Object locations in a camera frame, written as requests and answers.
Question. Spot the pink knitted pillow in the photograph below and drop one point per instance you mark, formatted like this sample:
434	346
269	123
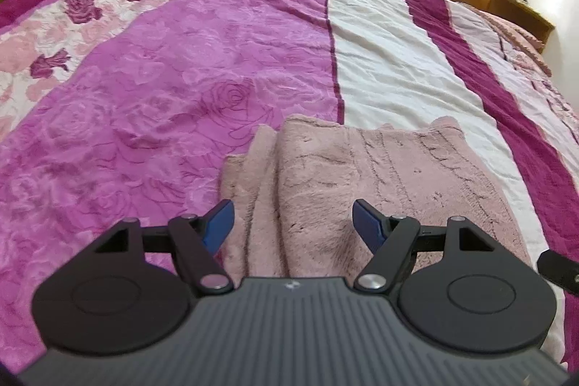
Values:
520	33

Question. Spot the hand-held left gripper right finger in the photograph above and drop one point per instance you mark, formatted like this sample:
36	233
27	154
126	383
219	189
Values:
367	227

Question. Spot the magenta floral striped bedspread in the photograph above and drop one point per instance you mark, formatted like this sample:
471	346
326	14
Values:
181	60

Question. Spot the pink knit cardigan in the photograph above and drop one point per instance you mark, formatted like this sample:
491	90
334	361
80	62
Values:
362	173

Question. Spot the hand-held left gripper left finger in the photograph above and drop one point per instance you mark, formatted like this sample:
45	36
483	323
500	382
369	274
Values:
219	227

